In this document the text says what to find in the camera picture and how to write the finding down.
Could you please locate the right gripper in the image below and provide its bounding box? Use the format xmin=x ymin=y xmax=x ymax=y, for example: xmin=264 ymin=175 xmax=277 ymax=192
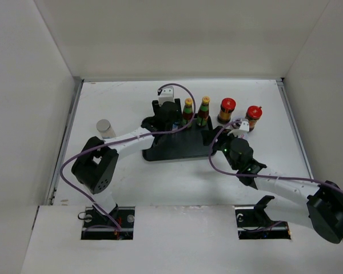
xmin=201 ymin=126 xmax=242 ymax=171

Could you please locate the green sauce bottle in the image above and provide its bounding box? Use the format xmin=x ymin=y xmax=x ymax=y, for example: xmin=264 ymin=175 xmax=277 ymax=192
xmin=182 ymin=98 xmax=193 ymax=126
xmin=197 ymin=96 xmax=210 ymax=128

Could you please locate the red lid jar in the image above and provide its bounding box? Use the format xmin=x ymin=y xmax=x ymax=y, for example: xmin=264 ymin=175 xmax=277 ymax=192
xmin=217 ymin=98 xmax=236 ymax=124
xmin=245 ymin=106 xmax=262 ymax=131

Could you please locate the silver lid jar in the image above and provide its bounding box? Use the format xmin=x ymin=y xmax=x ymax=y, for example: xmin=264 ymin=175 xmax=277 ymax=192
xmin=96 ymin=119 xmax=116 ymax=139

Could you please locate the white lid spice jar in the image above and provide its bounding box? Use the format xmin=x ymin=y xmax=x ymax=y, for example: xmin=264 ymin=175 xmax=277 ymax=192
xmin=233 ymin=116 xmax=244 ymax=122

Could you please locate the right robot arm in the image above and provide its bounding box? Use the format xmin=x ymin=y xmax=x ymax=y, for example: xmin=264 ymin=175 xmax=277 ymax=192
xmin=201 ymin=126 xmax=343 ymax=244

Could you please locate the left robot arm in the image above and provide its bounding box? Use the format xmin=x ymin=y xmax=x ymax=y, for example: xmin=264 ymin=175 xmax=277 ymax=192
xmin=71 ymin=99 xmax=181 ymax=228

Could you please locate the black plastic tray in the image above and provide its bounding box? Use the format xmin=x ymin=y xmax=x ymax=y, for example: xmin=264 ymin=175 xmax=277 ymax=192
xmin=142 ymin=117 xmax=213 ymax=162

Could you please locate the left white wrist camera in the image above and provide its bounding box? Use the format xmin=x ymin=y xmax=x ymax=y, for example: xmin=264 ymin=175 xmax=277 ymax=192
xmin=157 ymin=86 xmax=174 ymax=106

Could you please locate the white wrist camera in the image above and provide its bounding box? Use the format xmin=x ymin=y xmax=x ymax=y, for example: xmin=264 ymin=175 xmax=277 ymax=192
xmin=157 ymin=86 xmax=174 ymax=106
xmin=228 ymin=120 xmax=250 ymax=138

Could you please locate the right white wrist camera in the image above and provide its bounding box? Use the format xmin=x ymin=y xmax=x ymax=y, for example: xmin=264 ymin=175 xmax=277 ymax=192
xmin=228 ymin=120 xmax=250 ymax=138

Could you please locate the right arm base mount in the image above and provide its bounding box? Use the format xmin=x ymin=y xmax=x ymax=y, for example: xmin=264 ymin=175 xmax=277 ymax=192
xmin=235 ymin=195 xmax=291 ymax=240

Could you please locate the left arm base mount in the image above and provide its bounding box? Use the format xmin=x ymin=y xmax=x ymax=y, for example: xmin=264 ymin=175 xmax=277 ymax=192
xmin=78 ymin=207 xmax=135 ymax=240

